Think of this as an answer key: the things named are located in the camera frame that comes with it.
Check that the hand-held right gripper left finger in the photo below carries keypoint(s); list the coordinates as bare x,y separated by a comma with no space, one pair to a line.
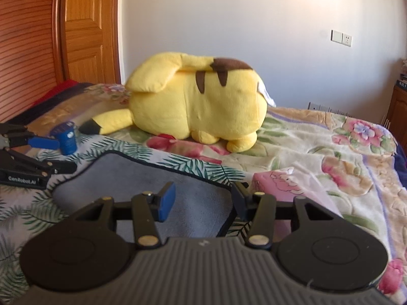
167,202

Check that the pink printed packet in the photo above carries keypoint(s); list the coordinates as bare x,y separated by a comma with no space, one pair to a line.
276,182

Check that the yellow plush toy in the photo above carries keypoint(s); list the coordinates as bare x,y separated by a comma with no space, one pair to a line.
203,101

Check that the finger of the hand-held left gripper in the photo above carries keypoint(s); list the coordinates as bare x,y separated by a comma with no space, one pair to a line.
43,142
60,166

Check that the palm leaf print cloth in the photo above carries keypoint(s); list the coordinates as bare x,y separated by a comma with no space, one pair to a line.
19,216

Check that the blue cylindrical container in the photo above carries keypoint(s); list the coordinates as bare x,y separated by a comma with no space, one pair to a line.
67,138

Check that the white wall socket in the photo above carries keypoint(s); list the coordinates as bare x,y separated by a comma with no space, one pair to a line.
339,112
314,106

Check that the white wall switch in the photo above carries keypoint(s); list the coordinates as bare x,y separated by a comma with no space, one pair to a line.
341,38

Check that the wooden louvered wardrobe door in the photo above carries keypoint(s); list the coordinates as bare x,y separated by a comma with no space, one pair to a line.
25,38

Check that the floral blanket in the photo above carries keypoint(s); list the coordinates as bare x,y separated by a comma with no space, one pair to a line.
318,139

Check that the wooden cabinet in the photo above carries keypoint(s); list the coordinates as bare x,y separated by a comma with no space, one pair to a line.
398,114

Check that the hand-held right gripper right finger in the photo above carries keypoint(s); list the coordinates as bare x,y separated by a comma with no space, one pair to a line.
241,204

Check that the stack of books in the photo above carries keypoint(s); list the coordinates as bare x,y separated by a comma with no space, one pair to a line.
402,76

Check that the red cloth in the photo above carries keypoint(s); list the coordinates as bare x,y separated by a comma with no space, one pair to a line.
57,92

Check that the grey towel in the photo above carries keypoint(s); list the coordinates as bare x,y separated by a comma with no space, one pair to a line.
127,178

